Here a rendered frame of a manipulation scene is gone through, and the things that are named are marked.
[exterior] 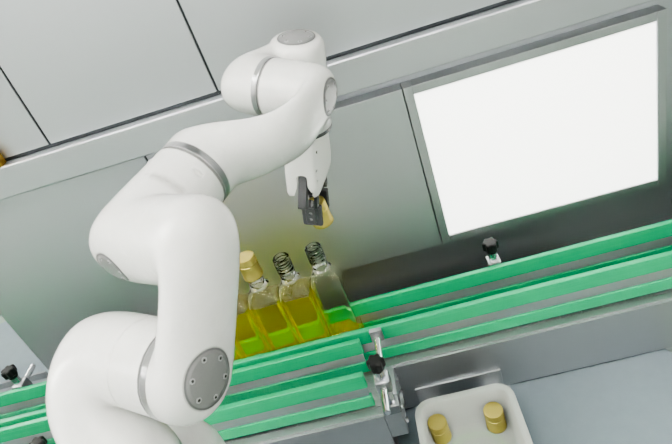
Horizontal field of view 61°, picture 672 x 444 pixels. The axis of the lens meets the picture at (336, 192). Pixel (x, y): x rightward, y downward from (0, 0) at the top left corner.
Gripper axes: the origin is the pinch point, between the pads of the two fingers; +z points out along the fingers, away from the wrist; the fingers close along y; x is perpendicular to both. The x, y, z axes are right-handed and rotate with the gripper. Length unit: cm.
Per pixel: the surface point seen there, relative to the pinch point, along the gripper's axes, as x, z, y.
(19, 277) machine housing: -64, 23, 4
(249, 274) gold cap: -11.3, 11.5, 5.8
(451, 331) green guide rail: 22.9, 26.4, 0.7
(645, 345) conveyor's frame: 58, 32, -6
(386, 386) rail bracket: 13.3, 23.1, 15.8
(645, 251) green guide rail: 56, 19, -17
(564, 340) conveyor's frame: 43, 29, -2
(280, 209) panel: -10.0, 9.4, -9.1
